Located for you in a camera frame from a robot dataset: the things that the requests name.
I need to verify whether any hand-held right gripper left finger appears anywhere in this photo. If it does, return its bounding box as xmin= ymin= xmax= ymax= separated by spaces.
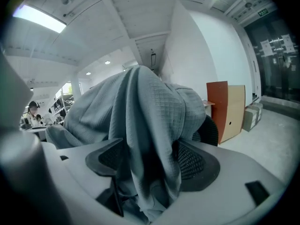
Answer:
xmin=41 ymin=137 xmax=150 ymax=225

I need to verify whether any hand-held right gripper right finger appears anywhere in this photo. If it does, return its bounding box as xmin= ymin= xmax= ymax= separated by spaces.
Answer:
xmin=152 ymin=140 xmax=288 ymax=225

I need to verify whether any black armrest office chair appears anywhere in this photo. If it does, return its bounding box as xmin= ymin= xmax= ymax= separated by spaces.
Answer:
xmin=192 ymin=114 xmax=219 ymax=147

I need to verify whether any grey shirt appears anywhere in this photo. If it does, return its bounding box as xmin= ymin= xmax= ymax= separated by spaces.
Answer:
xmin=45 ymin=66 xmax=207 ymax=223

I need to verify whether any beige cardboard box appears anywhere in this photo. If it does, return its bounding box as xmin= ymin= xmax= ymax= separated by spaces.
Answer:
xmin=252 ymin=102 xmax=264 ymax=124
xmin=242 ymin=106 xmax=260 ymax=133

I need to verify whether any tan wooden panel with hole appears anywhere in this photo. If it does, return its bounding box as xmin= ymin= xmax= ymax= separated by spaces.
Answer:
xmin=219 ymin=85 xmax=246 ymax=144

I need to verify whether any grey wood cabinet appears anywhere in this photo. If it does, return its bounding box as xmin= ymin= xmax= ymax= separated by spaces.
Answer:
xmin=203 ymin=104 xmax=213 ymax=118

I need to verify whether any red-brown wooden panel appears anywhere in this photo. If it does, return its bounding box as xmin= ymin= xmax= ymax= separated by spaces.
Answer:
xmin=206 ymin=80 xmax=229 ymax=145

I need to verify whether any white rectangular table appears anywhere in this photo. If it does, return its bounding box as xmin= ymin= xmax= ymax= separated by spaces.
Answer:
xmin=20 ymin=125 xmax=49 ymax=135

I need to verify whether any metal storage shelf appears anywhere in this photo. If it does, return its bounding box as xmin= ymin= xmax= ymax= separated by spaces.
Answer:
xmin=50 ymin=88 xmax=75 ymax=124

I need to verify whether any dark glass door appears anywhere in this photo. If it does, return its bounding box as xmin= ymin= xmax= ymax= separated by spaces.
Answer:
xmin=243 ymin=8 xmax=300 ymax=103

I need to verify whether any white paper notice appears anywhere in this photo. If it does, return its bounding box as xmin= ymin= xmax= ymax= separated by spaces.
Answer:
xmin=260 ymin=39 xmax=273 ymax=56
xmin=281 ymin=34 xmax=295 ymax=53

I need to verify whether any rectangular ceiling light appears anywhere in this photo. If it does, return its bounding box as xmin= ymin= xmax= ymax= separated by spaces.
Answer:
xmin=13 ymin=5 xmax=67 ymax=34

